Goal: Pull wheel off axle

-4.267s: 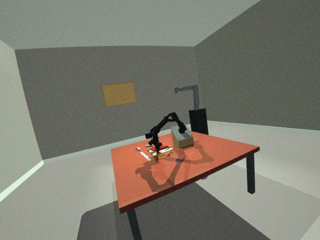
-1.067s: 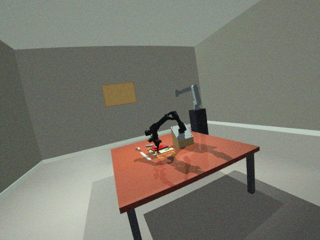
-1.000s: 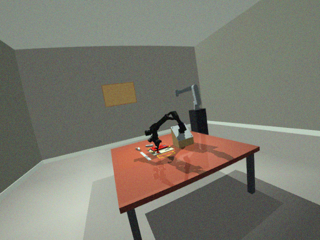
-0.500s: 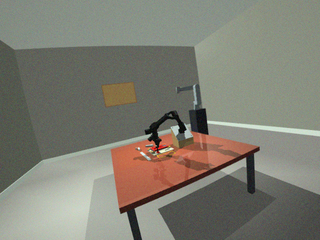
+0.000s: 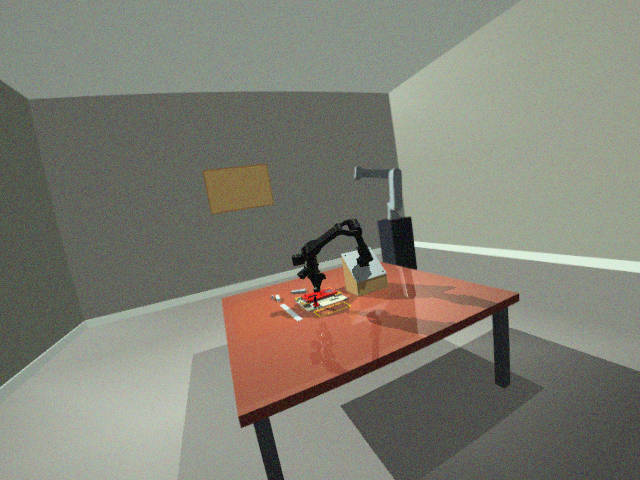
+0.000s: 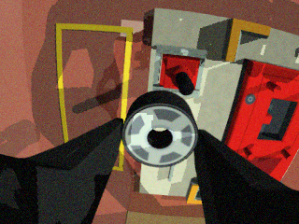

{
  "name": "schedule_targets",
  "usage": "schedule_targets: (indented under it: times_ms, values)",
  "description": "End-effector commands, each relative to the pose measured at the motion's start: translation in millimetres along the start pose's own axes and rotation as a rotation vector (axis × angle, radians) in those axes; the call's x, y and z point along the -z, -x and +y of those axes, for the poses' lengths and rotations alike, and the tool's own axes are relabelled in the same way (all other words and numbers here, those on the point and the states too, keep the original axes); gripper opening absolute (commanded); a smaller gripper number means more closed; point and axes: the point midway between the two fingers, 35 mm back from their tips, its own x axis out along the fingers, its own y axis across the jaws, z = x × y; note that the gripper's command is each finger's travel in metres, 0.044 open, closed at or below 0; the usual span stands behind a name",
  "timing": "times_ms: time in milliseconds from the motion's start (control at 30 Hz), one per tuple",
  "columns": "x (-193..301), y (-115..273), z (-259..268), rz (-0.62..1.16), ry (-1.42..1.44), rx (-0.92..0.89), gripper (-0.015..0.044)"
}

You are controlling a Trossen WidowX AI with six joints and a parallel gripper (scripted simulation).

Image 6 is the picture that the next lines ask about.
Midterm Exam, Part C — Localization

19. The yellow tape outline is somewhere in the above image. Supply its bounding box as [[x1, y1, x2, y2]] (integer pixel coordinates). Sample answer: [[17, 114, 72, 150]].
[[56, 23, 134, 171]]

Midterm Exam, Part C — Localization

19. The black tyre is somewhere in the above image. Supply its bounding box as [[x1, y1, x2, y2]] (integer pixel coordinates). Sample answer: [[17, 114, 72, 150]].
[[121, 90, 198, 168]]

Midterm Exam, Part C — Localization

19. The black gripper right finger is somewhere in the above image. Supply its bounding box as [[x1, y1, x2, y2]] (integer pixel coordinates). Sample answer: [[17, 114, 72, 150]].
[[193, 130, 299, 224]]

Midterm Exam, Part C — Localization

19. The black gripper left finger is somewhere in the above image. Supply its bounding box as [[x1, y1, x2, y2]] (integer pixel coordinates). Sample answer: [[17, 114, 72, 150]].
[[0, 119, 123, 224]]

